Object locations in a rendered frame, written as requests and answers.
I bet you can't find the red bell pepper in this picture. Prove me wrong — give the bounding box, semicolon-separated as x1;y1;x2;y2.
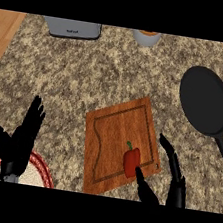
120;140;144;181

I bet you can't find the grey cup with orange contents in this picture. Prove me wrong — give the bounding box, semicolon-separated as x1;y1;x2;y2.
131;28;163;50

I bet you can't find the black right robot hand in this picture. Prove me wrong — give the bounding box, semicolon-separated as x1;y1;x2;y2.
130;130;196;209

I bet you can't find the black frying pan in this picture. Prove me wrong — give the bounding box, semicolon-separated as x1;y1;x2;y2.
167;63;223;177

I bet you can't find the brown wooden cutting board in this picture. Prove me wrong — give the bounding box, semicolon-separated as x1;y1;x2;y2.
73;87;173;205

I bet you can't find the white plate with red rim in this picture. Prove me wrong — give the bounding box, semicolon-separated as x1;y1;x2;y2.
0;145;59;190

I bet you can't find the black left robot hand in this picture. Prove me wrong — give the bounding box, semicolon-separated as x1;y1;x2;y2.
0;90;49;186

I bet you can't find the grey toaster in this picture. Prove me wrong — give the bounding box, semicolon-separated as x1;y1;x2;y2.
40;14;103;44

